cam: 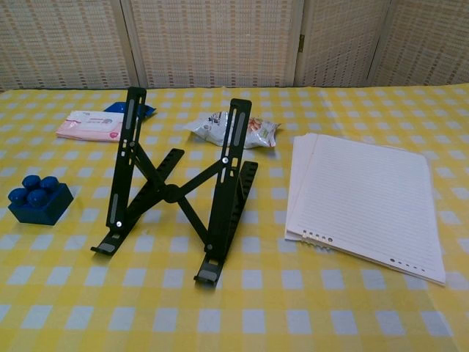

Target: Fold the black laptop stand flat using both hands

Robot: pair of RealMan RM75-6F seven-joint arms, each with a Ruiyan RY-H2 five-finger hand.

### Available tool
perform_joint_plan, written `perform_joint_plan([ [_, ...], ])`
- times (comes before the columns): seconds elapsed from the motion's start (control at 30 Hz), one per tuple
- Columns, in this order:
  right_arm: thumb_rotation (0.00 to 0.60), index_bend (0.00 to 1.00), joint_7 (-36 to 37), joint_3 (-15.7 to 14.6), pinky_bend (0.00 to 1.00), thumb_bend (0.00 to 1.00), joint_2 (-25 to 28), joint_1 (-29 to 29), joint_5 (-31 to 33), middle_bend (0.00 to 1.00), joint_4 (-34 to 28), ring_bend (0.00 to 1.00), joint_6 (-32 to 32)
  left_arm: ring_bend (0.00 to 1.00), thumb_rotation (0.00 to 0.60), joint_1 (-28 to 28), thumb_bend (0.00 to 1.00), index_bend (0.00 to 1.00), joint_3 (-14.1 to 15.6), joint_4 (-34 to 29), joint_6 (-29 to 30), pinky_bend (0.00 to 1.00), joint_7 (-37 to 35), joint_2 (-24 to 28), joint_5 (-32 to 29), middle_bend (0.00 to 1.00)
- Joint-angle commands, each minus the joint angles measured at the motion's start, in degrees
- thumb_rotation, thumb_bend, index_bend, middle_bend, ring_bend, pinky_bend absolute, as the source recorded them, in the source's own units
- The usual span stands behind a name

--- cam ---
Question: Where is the pink wet wipes pack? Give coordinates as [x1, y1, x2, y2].
[55, 110, 125, 144]

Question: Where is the woven folding screen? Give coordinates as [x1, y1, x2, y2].
[0, 0, 469, 92]

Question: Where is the white snack bag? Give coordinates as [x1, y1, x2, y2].
[182, 109, 282, 150]

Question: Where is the blue plastic packet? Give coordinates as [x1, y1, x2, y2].
[103, 102, 158, 120]

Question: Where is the blue toy building brick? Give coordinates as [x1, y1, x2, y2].
[7, 175, 75, 227]

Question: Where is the yellow checked tablecloth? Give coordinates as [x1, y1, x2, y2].
[0, 83, 469, 352]

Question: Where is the stack of lined paper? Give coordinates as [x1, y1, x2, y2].
[284, 133, 447, 286]

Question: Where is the black folding laptop stand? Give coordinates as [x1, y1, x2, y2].
[90, 87, 259, 284]

